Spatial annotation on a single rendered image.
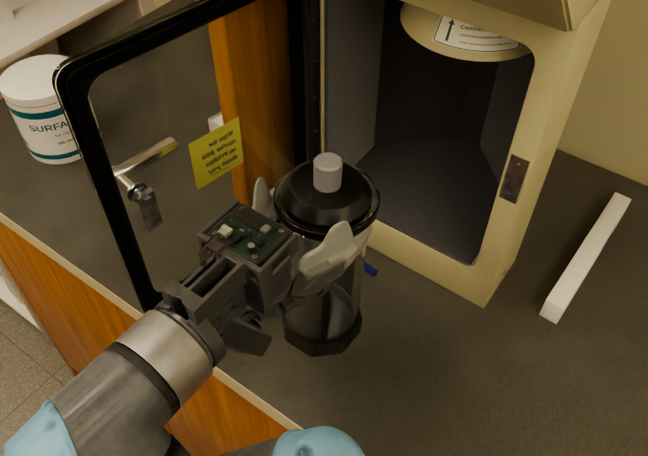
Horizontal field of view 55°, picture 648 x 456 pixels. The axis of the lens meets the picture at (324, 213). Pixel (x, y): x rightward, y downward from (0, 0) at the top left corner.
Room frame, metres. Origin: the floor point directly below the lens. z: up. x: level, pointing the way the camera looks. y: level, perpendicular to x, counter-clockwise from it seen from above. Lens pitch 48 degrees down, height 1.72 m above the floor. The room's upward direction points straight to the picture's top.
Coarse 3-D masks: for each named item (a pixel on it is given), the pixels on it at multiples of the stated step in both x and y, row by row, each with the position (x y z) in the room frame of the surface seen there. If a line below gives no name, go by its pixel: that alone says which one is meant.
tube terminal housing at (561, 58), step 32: (320, 0) 0.68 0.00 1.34; (416, 0) 0.61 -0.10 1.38; (448, 0) 0.59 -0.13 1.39; (608, 0) 0.59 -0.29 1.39; (320, 32) 0.68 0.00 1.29; (512, 32) 0.55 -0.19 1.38; (544, 32) 0.53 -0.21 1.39; (576, 32) 0.51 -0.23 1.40; (544, 64) 0.52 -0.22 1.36; (576, 64) 0.55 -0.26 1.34; (544, 96) 0.52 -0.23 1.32; (544, 128) 0.51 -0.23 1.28; (544, 160) 0.56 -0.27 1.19; (384, 224) 0.62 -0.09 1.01; (512, 224) 0.51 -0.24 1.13; (416, 256) 0.58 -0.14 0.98; (480, 256) 0.53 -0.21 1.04; (512, 256) 0.57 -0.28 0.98; (448, 288) 0.54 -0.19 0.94; (480, 288) 0.52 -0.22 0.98
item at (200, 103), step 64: (256, 0) 0.63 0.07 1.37; (64, 64) 0.48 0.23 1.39; (128, 64) 0.51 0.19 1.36; (192, 64) 0.56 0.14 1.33; (256, 64) 0.62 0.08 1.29; (128, 128) 0.50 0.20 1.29; (192, 128) 0.55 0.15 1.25; (256, 128) 0.62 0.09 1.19; (128, 192) 0.49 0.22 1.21; (192, 192) 0.54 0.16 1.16; (192, 256) 0.53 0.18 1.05
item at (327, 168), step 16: (320, 160) 0.44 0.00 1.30; (336, 160) 0.44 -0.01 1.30; (288, 176) 0.46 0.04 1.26; (304, 176) 0.45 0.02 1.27; (320, 176) 0.43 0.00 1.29; (336, 176) 0.43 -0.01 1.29; (352, 176) 0.45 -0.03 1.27; (288, 192) 0.43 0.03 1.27; (304, 192) 0.42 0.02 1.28; (320, 192) 0.43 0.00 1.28; (336, 192) 0.43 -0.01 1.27; (352, 192) 0.43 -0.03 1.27; (368, 192) 0.43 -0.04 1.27; (288, 208) 0.41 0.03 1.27; (304, 208) 0.41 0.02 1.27; (320, 208) 0.40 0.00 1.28; (336, 208) 0.40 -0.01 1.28; (352, 208) 0.41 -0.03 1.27; (320, 224) 0.39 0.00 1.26
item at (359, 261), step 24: (288, 216) 0.40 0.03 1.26; (312, 240) 0.39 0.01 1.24; (360, 264) 0.41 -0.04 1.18; (336, 288) 0.39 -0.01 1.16; (360, 288) 0.41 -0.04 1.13; (288, 312) 0.40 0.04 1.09; (312, 312) 0.39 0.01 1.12; (336, 312) 0.39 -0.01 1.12; (312, 336) 0.38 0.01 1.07; (336, 336) 0.39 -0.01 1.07
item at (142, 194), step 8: (136, 192) 0.49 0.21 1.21; (144, 192) 0.49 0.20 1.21; (152, 192) 0.49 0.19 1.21; (136, 200) 0.49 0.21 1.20; (144, 200) 0.48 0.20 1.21; (152, 200) 0.48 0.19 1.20; (144, 208) 0.48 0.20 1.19; (152, 208) 0.49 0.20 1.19; (144, 216) 0.48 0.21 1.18; (152, 216) 0.48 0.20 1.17; (160, 216) 0.49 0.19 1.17; (152, 224) 0.48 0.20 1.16; (160, 224) 0.49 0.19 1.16
